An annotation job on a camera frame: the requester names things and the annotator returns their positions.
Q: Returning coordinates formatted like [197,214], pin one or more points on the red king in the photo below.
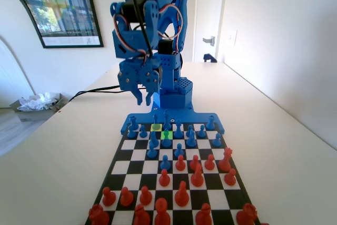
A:
[162,214]

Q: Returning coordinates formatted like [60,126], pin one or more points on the red rook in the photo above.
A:
[98,215]
[247,214]

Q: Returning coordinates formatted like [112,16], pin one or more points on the black framed poster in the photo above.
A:
[65,6]

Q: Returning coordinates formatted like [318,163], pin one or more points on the white arched furniture panel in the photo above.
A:
[8,77]

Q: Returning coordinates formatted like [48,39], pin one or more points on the red pawn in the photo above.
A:
[164,180]
[126,198]
[145,197]
[230,178]
[194,160]
[108,198]
[209,164]
[180,165]

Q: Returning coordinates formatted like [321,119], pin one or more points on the black white chessboard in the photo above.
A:
[139,168]

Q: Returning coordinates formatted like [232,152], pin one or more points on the cardboard box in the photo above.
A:
[34,115]

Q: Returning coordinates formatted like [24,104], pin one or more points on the blue pawn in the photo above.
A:
[217,142]
[152,153]
[179,152]
[201,132]
[165,164]
[189,128]
[142,132]
[131,134]

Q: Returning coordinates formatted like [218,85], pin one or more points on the white door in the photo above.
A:
[208,11]

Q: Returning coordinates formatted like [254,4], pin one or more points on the clear plastic wrap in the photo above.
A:
[37,102]

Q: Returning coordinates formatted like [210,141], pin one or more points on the blue king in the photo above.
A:
[166,123]

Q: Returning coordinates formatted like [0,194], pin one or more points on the red base plate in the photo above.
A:
[264,223]

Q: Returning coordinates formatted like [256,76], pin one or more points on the small blue printed part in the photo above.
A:
[209,58]

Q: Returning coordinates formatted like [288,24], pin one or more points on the red bishop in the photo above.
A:
[141,217]
[204,217]

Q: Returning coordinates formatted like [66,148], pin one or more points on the red knight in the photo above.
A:
[182,197]
[197,178]

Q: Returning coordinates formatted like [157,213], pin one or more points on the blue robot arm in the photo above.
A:
[175,98]

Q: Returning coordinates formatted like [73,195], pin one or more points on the blue rook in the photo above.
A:
[134,125]
[210,124]

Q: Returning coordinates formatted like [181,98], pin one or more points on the blue base plate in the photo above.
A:
[196,117]

